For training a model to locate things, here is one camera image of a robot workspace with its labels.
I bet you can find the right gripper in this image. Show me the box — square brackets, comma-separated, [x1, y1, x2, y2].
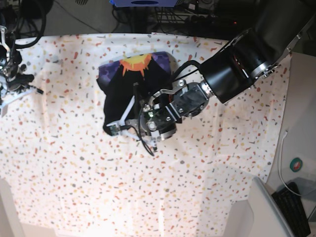
[2, 74, 35, 93]

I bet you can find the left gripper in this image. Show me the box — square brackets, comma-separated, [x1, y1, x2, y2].
[138, 106, 178, 141]

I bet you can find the black t-shirt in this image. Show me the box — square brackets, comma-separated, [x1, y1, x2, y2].
[97, 51, 172, 136]

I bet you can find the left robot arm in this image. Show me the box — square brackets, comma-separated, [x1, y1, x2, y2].
[138, 0, 316, 139]

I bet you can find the terrazzo patterned tablecloth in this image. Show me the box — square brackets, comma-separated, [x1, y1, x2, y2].
[0, 34, 291, 237]

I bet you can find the green tape roll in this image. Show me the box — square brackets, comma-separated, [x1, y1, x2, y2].
[289, 158, 303, 172]

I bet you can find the grey laptop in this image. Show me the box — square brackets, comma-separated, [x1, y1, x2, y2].
[248, 177, 294, 237]

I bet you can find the black keyboard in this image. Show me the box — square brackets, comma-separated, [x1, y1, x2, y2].
[272, 188, 311, 237]

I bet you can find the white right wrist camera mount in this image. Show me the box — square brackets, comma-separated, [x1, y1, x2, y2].
[0, 85, 44, 118]

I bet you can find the white cable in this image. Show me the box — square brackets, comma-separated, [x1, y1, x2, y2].
[277, 130, 303, 197]

